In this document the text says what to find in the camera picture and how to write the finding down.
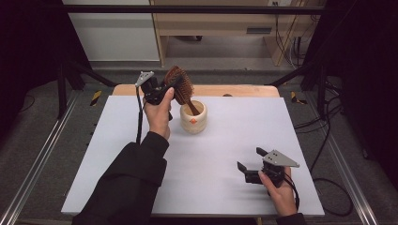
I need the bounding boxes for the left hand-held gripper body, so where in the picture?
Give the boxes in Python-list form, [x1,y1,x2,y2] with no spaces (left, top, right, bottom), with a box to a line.
[134,70,171,106]

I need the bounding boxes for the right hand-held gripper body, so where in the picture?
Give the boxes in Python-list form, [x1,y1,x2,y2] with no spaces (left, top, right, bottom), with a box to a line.
[244,149,300,188]

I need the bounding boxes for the brown wooden hairbrush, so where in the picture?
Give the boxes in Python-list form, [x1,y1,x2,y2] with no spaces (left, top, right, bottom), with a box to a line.
[163,65,202,117]

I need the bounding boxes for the cream ceramic cup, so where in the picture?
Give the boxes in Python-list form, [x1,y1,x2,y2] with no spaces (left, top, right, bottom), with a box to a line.
[179,99,208,135]

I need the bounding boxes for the person's left hand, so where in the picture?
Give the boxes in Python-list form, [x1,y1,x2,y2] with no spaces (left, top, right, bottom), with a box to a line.
[143,87,176,142]

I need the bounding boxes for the person's right hand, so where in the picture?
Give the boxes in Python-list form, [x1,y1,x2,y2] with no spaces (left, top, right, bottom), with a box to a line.
[257,168,298,218]

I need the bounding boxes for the white table board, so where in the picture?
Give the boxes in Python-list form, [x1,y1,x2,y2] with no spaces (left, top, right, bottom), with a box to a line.
[60,95,326,218]

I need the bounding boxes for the yellow black tape strip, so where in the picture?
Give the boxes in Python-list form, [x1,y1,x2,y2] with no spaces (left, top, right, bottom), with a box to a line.
[289,90,309,106]
[89,89,103,108]

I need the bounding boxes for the white cabinet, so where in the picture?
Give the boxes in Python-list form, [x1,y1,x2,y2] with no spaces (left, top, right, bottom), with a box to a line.
[61,0,161,63]

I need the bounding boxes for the light wooden table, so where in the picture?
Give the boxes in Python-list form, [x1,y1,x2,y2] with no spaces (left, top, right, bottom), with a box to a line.
[111,83,281,98]

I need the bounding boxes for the light wooden desk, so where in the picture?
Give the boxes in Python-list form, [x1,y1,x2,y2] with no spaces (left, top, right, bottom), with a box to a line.
[149,0,327,68]

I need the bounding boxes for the black metal stand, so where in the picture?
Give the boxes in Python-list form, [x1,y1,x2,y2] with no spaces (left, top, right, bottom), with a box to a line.
[268,60,329,120]
[56,58,118,120]

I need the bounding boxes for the black curtain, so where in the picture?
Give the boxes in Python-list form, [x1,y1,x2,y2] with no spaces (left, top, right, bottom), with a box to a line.
[302,0,398,184]
[0,0,92,140]

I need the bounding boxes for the right hand-held gripper cable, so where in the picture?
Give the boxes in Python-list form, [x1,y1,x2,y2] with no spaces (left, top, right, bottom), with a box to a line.
[282,172,301,213]

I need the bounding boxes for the black floor cables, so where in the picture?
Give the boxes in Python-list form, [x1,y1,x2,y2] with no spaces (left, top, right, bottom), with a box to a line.
[293,78,344,167]

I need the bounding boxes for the aluminium floor rail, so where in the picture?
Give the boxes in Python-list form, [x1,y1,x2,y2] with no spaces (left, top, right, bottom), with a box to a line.
[0,90,80,225]
[304,93,380,225]

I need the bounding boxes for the black looped floor cable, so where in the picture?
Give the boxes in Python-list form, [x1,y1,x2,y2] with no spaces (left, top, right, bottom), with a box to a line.
[312,176,355,218]

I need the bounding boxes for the bundle of hanging cables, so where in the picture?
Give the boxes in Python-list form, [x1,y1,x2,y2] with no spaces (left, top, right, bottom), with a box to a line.
[272,2,315,69]

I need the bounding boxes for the thin black floor cable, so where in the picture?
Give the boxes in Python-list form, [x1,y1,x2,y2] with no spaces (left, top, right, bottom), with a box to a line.
[18,94,37,114]

